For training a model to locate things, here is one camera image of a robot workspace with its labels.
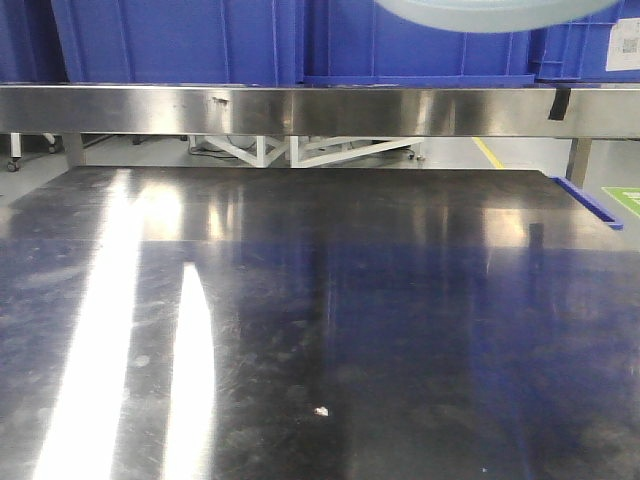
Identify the light blue plate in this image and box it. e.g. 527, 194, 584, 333
378, 0, 614, 33

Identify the steel shelf leg left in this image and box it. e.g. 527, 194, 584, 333
62, 133, 86, 170

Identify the steel shelf leg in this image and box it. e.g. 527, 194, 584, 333
565, 138, 593, 187
62, 133, 86, 170

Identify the steel shelf leg right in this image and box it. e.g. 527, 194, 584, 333
565, 138, 593, 187

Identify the blue plastic crate centre-right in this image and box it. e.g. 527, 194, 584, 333
302, 1, 534, 87

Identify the blue crate rim beside table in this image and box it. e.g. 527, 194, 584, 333
551, 176, 624, 231

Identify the black tape strip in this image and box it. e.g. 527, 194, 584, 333
548, 87, 572, 121

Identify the blue plastic crate centre-left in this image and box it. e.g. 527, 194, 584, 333
52, 0, 303, 86

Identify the white cart leg with caster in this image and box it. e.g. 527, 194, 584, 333
7, 133, 22, 173

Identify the blue plastic crate far right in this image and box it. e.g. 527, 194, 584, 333
529, 1, 639, 83

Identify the blue plastic crate far left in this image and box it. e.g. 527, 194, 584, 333
1, 0, 67, 84

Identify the white label on crate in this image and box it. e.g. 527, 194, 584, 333
605, 18, 639, 72

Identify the white metal frame background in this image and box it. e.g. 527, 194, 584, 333
183, 135, 426, 168

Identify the stainless steel shelf rail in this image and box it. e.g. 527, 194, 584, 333
1, 84, 639, 139

